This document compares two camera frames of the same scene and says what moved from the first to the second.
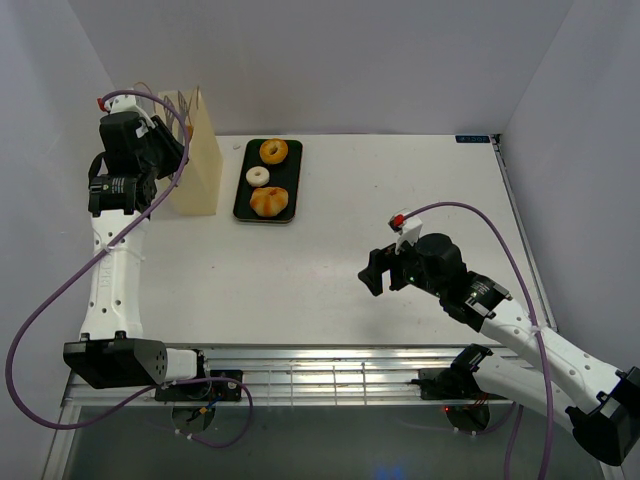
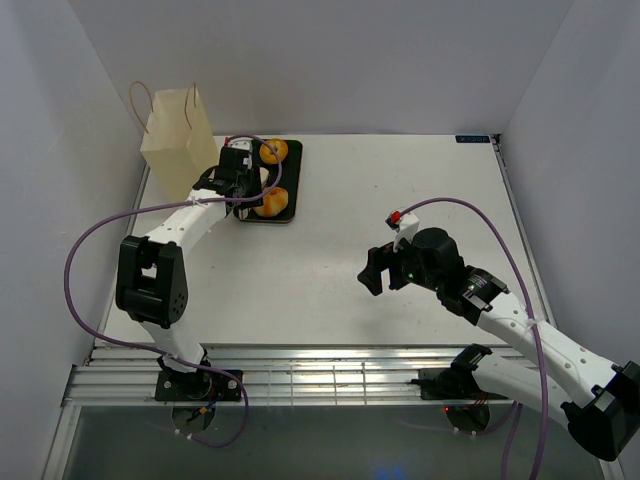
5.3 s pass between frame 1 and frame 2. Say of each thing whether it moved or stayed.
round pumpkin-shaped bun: stayed
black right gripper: stayed
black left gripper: moved
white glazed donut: stayed
